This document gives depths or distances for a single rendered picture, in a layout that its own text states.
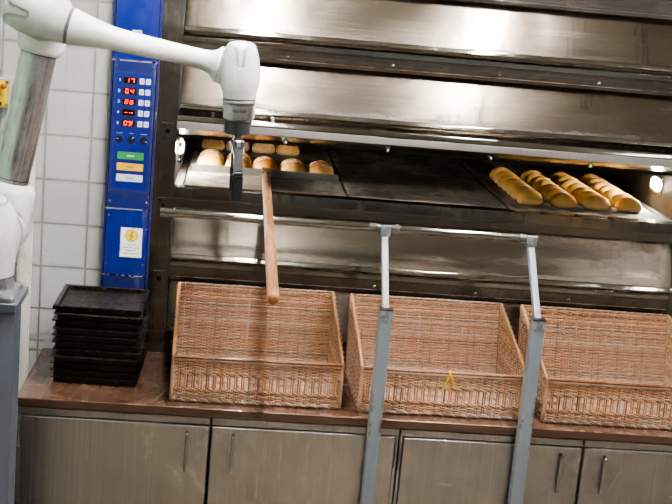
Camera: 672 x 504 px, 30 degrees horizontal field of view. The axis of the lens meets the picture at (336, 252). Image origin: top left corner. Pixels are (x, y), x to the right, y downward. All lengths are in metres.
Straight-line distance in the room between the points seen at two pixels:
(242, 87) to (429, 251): 1.31
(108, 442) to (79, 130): 1.07
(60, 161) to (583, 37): 1.84
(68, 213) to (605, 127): 1.89
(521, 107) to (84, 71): 1.50
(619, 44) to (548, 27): 0.25
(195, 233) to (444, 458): 1.16
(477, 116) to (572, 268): 0.65
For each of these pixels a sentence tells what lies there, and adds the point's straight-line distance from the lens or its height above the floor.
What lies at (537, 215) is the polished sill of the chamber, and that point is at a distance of 4.50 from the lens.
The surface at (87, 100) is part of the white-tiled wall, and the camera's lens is 4.35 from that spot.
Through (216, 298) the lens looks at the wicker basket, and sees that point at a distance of 4.40.
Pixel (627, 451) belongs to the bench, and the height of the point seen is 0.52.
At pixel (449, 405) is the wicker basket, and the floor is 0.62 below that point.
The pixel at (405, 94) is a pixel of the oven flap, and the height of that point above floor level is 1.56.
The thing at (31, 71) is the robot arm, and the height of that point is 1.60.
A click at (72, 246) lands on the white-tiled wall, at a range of 4.44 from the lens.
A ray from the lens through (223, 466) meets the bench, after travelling 4.06.
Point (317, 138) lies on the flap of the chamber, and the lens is 4.19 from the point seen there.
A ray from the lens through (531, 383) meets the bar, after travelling 4.01.
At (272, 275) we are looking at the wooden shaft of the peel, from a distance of 3.12.
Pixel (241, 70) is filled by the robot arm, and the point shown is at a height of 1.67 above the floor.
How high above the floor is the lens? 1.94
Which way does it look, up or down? 12 degrees down
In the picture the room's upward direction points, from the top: 5 degrees clockwise
